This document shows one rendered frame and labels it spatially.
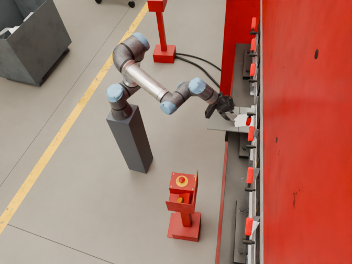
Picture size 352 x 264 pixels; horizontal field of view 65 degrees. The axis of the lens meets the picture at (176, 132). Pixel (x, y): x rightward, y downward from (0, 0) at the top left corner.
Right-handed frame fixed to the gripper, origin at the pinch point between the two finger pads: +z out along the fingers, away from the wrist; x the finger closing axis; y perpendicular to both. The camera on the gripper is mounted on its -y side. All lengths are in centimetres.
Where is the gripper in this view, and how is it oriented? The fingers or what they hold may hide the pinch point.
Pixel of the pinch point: (231, 117)
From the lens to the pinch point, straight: 160.4
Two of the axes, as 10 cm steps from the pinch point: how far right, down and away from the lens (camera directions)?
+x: -0.2, -8.2, 5.7
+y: 7.2, -4.1, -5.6
